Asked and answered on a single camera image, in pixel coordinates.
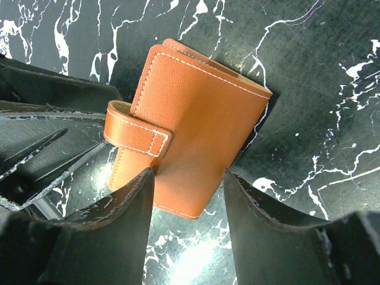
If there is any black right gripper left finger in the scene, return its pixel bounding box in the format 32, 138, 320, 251
39, 168, 154, 284

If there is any brown leather card holder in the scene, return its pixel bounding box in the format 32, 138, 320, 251
103, 39, 272, 220

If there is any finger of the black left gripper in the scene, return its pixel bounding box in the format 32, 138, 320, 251
1, 55, 122, 113
1, 101, 105, 211

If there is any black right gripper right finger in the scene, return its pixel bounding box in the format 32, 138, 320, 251
223, 169, 355, 284

